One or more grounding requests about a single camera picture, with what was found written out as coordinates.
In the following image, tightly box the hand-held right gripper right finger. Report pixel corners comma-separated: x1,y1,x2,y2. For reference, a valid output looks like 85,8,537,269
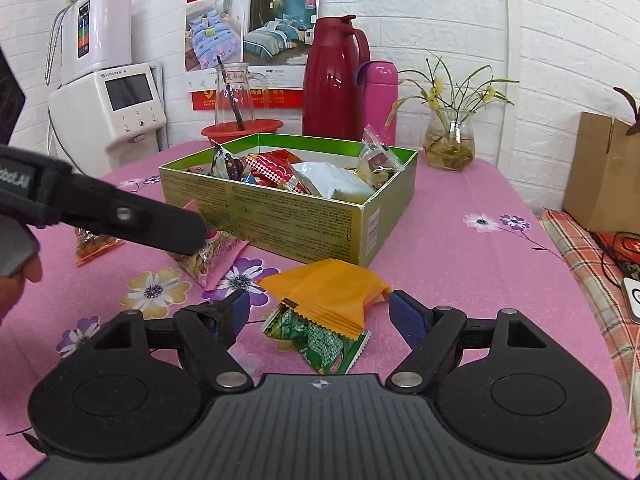
387,289,549,394

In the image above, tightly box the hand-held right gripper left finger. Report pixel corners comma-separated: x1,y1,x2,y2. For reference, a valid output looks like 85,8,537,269
92,287,254,394

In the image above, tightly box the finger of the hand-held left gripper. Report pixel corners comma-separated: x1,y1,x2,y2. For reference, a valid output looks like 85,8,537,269
57,174,209,256

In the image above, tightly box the pink snack packet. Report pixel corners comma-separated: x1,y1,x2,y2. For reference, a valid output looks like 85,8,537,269
167,200,249,291

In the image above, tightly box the green snack packet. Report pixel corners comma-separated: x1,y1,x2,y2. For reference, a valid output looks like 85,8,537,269
261,297,373,376

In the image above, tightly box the green cardboard box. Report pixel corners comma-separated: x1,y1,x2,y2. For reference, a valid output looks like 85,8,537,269
159,132,418,267

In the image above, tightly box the person's left hand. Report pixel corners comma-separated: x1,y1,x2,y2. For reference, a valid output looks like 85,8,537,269
0,252,44,322

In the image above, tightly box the small orange snack packet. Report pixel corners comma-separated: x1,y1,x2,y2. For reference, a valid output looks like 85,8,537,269
74,227,126,267

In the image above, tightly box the pink floral tablecloth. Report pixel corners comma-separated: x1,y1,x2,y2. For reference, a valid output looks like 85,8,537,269
0,132,631,466

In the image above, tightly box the white water dispenser with screen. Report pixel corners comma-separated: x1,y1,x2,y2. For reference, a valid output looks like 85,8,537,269
47,62,168,178

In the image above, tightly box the dark colourful snack packet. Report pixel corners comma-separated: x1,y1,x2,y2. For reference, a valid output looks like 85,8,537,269
209,141,246,181

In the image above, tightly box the red plastic basket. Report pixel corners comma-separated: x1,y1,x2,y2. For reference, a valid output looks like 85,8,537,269
201,119,284,148

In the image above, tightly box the pale yellow snack packet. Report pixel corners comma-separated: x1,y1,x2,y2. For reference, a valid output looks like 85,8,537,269
332,187,375,206

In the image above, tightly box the red patterned snack packet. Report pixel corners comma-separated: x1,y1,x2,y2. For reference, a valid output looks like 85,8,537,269
242,150,306,193

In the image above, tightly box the black spoon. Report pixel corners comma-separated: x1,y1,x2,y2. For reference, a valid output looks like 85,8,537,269
216,56,246,131

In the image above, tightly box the white snack packet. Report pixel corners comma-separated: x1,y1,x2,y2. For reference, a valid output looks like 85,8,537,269
290,161,375,200

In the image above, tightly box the glass pitcher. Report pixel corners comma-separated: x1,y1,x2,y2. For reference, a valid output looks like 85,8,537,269
214,62,271,133

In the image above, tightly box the clear wrapped snack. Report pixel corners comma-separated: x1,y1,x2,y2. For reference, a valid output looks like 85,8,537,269
359,125,407,178

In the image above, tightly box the glass vase with flowers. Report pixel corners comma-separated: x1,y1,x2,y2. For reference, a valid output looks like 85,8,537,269
385,50,521,172

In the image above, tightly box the white water purifier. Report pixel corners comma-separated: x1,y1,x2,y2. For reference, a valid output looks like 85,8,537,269
45,0,133,86

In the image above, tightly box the plaid cloth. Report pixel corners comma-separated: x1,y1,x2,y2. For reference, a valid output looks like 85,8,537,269
537,208,640,441

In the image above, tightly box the pink thermos bottle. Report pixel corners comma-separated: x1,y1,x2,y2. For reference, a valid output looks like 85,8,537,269
356,60,399,147

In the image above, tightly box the dark red thermos jug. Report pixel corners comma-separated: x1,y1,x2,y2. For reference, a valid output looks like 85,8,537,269
301,15,371,143

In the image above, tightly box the red flat item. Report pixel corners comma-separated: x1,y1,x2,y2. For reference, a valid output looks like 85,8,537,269
592,231,640,261

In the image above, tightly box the white device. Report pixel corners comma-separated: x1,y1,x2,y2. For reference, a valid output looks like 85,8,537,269
621,276,640,325

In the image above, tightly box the brown cardboard box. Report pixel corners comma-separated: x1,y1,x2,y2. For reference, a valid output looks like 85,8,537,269
562,111,640,233

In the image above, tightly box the black cable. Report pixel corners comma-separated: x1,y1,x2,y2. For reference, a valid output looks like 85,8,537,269
600,230,640,281

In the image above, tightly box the wall poster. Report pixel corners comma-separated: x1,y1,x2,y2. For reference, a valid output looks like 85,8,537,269
185,0,321,111

